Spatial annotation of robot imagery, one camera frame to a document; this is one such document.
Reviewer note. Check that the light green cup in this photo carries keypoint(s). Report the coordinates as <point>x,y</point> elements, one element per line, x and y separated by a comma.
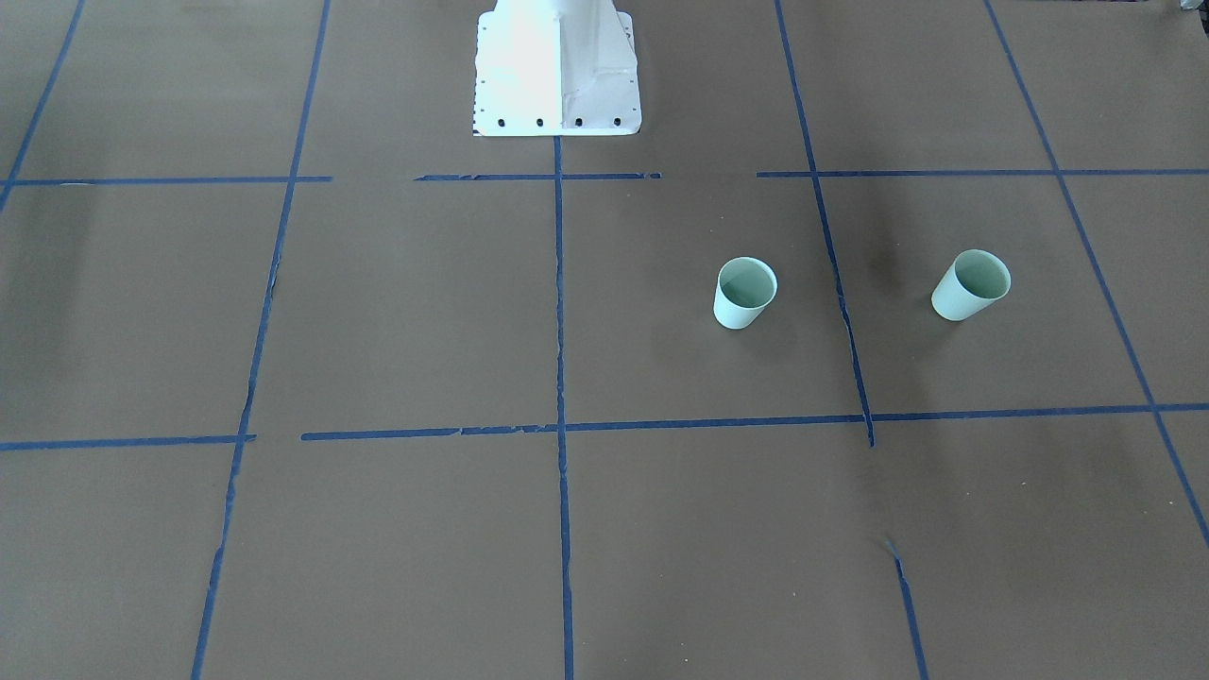
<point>975,280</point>
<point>744,287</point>

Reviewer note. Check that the blue tape centre vertical line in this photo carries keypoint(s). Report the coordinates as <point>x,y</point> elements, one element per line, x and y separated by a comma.
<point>561,415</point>

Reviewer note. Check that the blue tape vertical line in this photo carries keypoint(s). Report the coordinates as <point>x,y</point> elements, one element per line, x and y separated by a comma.
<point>826,236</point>
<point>561,415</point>
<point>264,321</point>

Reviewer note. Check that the blue tape upper horizontal line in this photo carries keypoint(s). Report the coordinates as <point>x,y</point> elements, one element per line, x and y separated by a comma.
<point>619,176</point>

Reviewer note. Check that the blue tape horizontal line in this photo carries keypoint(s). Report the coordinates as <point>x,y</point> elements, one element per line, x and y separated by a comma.
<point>606,426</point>
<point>619,176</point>

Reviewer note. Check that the blue tape short bottom strip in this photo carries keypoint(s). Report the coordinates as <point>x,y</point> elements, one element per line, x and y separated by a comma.
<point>918,651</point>

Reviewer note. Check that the blue tape far line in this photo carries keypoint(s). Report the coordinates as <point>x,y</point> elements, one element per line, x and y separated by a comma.
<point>15,168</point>
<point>1151,405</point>

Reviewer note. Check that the blue tape lower horizontal line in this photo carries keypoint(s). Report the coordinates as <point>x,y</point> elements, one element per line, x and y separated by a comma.
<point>606,426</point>

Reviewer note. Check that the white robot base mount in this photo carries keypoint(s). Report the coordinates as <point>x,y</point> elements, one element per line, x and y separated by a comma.
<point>556,68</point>

